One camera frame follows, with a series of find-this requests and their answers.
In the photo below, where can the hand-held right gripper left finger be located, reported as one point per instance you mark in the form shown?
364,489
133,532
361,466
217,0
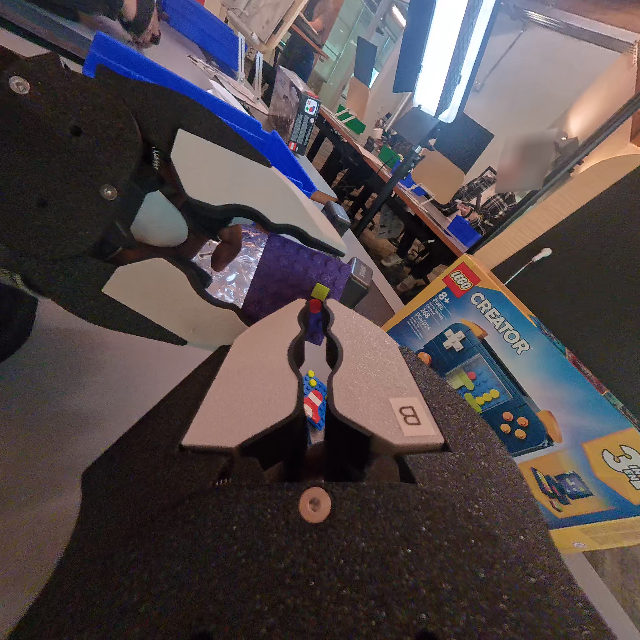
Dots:
250,395

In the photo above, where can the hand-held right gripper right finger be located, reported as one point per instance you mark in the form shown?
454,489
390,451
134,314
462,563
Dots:
370,390

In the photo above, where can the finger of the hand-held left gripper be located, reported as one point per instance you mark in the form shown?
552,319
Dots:
160,300
240,180

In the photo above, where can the red round stud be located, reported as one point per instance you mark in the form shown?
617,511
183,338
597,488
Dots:
315,305

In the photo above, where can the purple brick plate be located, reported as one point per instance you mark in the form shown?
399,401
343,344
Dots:
295,270

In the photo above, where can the yellow square tile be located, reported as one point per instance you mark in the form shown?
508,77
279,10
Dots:
320,291

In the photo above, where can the person's left hand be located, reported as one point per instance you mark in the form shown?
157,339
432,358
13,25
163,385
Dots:
225,247

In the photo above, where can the blue brick plate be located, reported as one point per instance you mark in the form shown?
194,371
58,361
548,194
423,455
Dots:
314,400

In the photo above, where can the crumpled clear plastic bag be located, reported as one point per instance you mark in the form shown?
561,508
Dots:
240,275

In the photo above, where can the printed cardboard box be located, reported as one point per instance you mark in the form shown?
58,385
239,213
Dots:
300,120

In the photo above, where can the dark grey device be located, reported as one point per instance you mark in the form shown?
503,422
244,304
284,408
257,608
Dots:
337,216

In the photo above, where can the clear acrylic stand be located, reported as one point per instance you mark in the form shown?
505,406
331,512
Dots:
247,75

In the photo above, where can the black desktop device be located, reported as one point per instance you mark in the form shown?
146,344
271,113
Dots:
360,280

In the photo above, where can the toy set box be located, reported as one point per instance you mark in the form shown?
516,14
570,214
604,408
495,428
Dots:
500,360

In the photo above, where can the black light stand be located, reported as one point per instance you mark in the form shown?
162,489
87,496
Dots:
395,175

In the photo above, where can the small blue plastic bin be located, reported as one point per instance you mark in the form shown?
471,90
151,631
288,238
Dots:
464,232

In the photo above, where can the wooden office desk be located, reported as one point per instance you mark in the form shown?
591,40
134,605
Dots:
425,205

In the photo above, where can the studio light panel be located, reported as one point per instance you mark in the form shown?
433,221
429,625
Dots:
445,50

